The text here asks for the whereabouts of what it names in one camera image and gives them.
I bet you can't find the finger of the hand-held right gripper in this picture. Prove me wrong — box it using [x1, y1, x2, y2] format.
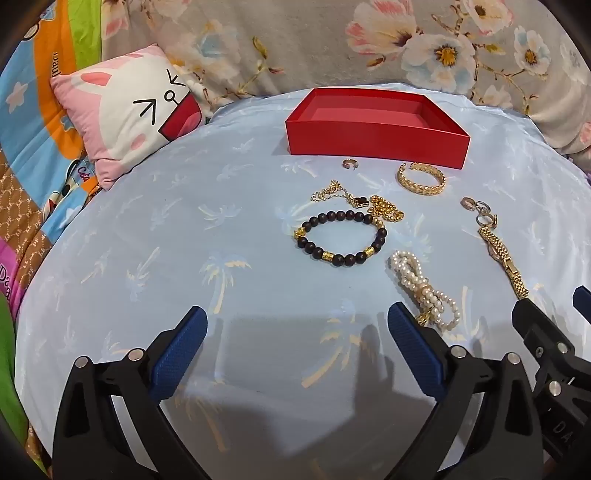
[571, 285, 591, 321]
[512, 299, 578, 370]

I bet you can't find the colourful cartoon blanket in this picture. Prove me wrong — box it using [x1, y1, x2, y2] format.
[0, 0, 112, 462]

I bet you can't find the dark bead bracelet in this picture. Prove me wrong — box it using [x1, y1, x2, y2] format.
[293, 210, 389, 268]

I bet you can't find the gold chain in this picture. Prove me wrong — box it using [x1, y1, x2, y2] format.
[367, 196, 406, 227]

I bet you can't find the light blue palm-print sheet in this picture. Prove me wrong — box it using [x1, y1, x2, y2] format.
[14, 82, 591, 480]

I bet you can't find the grey floral blanket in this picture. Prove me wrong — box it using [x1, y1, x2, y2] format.
[99, 0, 591, 171]

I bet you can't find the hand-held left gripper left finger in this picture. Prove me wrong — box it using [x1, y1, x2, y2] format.
[53, 305, 208, 480]

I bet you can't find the pearl bracelet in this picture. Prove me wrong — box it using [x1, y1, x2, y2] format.
[392, 249, 462, 332]

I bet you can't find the gold clover pendant necklace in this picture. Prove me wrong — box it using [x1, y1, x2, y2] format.
[310, 181, 370, 208]

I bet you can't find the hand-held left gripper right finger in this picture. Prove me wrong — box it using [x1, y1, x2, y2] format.
[387, 302, 555, 480]

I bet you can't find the gold link bracelet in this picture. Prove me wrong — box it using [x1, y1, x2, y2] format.
[478, 215, 531, 301]

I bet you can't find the red cardboard box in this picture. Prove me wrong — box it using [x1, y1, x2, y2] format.
[284, 89, 472, 171]

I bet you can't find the gold cuff bracelet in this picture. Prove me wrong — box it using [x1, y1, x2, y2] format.
[396, 161, 448, 195]

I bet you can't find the pink bunny pillow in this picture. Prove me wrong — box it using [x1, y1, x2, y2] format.
[50, 44, 204, 191]

